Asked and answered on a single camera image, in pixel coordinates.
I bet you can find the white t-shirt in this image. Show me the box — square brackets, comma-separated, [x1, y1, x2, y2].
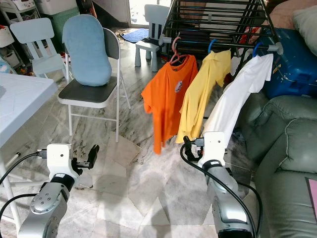
[202, 53, 274, 149]

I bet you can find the pink clothes hanger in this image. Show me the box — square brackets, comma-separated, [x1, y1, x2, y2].
[169, 36, 185, 65]

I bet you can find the yellow t-shirt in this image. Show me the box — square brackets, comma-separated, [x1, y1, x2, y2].
[176, 50, 232, 144]

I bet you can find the orange t-shirt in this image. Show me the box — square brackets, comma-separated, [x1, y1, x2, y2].
[141, 54, 199, 155]

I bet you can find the white folding table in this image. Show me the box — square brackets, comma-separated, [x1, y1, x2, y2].
[0, 73, 58, 219]

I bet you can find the grey green leather sofa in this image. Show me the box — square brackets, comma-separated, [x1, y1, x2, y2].
[233, 92, 317, 238]

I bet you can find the light blue cushion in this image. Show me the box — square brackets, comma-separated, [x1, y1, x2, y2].
[62, 14, 113, 87]

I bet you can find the blue floor mat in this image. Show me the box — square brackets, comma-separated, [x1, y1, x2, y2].
[121, 28, 149, 44]

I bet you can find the blue hard suitcase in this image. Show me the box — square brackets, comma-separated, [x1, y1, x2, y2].
[260, 27, 317, 100]

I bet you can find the black drying rack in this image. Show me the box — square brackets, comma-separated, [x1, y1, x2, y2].
[161, 0, 284, 55]

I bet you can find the pink sheet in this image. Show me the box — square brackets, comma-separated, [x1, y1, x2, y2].
[306, 178, 317, 219]

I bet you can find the pale blue child chair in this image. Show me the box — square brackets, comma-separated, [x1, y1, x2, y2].
[9, 17, 67, 80]
[135, 4, 171, 67]

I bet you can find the green mesh storage bin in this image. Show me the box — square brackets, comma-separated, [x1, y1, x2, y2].
[47, 6, 80, 38]

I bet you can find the white storage trolley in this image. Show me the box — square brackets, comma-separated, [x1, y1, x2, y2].
[0, 0, 33, 75]

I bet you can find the white storage box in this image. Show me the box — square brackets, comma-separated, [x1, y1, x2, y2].
[32, 0, 80, 14]

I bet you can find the pink blanket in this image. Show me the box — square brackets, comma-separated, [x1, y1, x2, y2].
[267, 0, 317, 30]

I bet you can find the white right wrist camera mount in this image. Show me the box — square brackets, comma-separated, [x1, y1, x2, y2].
[198, 131, 227, 167]

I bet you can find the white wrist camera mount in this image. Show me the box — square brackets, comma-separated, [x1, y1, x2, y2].
[198, 131, 227, 167]
[47, 144, 74, 177]

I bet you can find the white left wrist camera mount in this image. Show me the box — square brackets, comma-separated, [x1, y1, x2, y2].
[47, 144, 74, 177]

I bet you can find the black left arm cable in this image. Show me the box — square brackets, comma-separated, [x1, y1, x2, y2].
[0, 151, 50, 199]
[0, 193, 40, 224]

